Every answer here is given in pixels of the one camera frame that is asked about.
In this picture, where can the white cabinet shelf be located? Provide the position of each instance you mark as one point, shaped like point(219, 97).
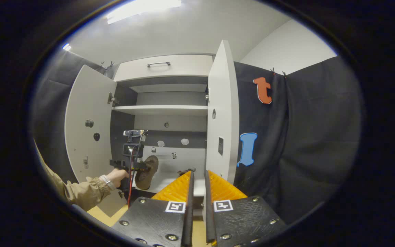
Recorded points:
point(163, 110)

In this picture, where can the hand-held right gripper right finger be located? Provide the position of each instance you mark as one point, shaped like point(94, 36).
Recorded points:
point(209, 212)

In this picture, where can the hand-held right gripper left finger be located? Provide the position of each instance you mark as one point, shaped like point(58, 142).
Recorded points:
point(188, 212)

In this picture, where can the white cabinet drawer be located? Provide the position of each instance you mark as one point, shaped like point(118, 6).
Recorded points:
point(183, 67)

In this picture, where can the metal door hinge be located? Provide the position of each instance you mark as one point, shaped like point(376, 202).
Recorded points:
point(206, 95)
point(112, 98)

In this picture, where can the white wristwatch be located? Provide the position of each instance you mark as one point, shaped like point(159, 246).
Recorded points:
point(107, 182)

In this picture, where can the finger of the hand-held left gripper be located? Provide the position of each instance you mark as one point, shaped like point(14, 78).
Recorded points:
point(142, 165)

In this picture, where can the white grey shoe cabinet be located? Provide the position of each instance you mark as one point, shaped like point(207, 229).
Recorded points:
point(122, 133)

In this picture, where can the small ceiling light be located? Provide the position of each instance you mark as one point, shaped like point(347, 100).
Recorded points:
point(67, 47)

